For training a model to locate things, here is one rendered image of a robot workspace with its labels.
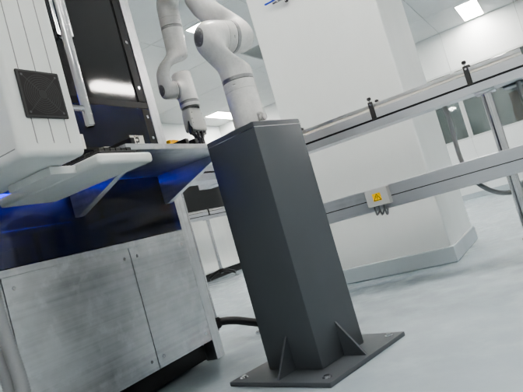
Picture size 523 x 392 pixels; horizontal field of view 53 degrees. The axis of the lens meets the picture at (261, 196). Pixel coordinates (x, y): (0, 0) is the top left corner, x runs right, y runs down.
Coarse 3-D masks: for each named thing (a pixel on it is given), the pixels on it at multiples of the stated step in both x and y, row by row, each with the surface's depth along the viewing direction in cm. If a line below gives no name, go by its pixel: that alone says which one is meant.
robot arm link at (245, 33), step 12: (192, 0) 199; (204, 0) 197; (192, 12) 202; (204, 12) 198; (216, 12) 198; (228, 12) 197; (240, 24) 193; (240, 36) 192; (252, 36) 196; (240, 48) 195
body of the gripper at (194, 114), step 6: (186, 108) 220; (192, 108) 220; (198, 108) 224; (186, 114) 219; (192, 114) 219; (198, 114) 222; (186, 120) 219; (192, 120) 218; (198, 120) 221; (204, 120) 225; (186, 126) 219; (192, 126) 217; (198, 126) 220; (204, 126) 224
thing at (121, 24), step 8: (112, 0) 243; (120, 16) 244; (120, 24) 243; (120, 32) 241; (128, 40) 245; (128, 48) 243; (128, 56) 242; (128, 64) 240; (136, 72) 243; (136, 80) 242; (136, 88) 240; (144, 96) 243; (144, 112) 239; (152, 128) 241; (152, 136) 239
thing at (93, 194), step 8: (120, 176) 181; (96, 184) 184; (104, 184) 182; (112, 184) 183; (80, 192) 188; (88, 192) 186; (96, 192) 184; (104, 192) 185; (72, 200) 191; (80, 200) 189; (88, 200) 187; (96, 200) 186; (80, 208) 189; (88, 208) 189; (80, 216) 192
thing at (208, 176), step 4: (208, 168) 289; (212, 168) 293; (204, 172) 285; (208, 172) 288; (212, 172) 292; (200, 176) 281; (204, 176) 284; (208, 176) 287; (212, 176) 291; (196, 180) 277; (200, 180) 281; (204, 180) 286; (208, 180) 291; (212, 180) 297; (216, 180) 302; (192, 184) 288; (196, 184) 293; (200, 184) 298
